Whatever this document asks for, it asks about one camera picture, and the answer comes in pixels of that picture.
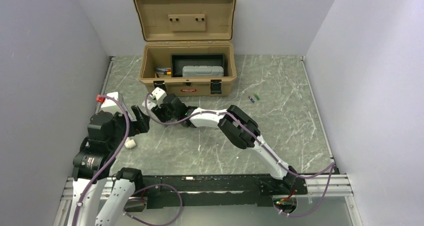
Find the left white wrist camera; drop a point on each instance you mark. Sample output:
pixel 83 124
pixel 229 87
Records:
pixel 108 105

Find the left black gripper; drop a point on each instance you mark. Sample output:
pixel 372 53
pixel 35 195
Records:
pixel 141 125

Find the tan plastic toolbox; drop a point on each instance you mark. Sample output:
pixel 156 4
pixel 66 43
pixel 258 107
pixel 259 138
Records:
pixel 186 27

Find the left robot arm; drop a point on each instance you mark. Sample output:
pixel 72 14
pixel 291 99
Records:
pixel 107 132

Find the black toolbox tray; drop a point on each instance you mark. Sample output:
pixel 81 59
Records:
pixel 180 60

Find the small white cylinder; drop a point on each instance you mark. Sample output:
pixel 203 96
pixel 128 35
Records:
pixel 130 143

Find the grey plastic case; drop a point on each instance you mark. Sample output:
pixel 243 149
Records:
pixel 192 71

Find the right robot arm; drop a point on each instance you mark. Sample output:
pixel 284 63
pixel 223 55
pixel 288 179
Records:
pixel 238 127

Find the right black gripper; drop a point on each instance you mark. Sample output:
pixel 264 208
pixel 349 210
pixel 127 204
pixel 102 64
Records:
pixel 159 113

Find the orange handled tool in toolbox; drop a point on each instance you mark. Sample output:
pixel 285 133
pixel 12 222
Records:
pixel 161 72

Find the aluminium rail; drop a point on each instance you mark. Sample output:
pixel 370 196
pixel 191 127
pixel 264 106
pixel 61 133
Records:
pixel 262 184

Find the green AAA battery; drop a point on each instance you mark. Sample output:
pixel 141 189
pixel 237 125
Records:
pixel 257 97

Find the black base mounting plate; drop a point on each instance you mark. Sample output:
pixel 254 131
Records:
pixel 160 191

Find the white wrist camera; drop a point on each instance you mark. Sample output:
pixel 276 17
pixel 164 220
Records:
pixel 108 105
pixel 155 98

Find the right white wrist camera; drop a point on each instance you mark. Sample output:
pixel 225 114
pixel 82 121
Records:
pixel 155 98

